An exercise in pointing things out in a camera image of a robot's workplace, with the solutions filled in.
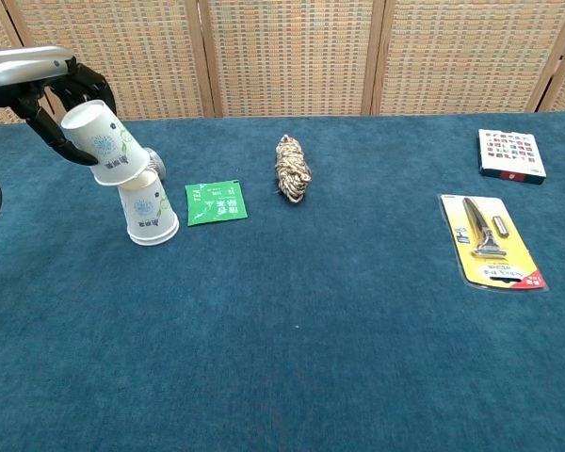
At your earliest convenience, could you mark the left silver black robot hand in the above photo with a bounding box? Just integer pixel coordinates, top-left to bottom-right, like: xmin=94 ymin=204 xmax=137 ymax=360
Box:
xmin=0 ymin=45 xmax=119 ymax=167

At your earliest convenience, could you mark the white paper cup green print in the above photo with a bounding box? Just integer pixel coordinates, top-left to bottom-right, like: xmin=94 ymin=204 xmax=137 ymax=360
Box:
xmin=59 ymin=98 xmax=151 ymax=187
xmin=127 ymin=225 xmax=180 ymax=246
xmin=116 ymin=169 xmax=180 ymax=239

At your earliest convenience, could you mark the green tea packet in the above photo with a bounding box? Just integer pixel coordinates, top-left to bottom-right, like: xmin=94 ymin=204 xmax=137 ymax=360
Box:
xmin=185 ymin=179 xmax=250 ymax=228

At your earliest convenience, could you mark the woven bamboo folding screen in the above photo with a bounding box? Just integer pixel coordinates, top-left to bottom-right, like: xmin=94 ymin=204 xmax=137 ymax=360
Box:
xmin=0 ymin=0 xmax=565 ymax=128

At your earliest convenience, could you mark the blue felt table mat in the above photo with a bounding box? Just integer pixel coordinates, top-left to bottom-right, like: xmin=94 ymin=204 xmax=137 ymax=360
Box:
xmin=0 ymin=111 xmax=565 ymax=452

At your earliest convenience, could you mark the white card box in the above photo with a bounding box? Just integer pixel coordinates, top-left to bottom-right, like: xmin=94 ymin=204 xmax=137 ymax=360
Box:
xmin=477 ymin=128 xmax=547 ymax=186

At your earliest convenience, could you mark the yellow razor blister pack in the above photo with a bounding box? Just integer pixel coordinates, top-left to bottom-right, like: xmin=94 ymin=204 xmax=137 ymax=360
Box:
xmin=440 ymin=192 xmax=549 ymax=293

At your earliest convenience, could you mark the beige rope bundle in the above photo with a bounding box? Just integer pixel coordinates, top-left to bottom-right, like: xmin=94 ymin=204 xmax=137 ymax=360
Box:
xmin=274 ymin=134 xmax=313 ymax=204

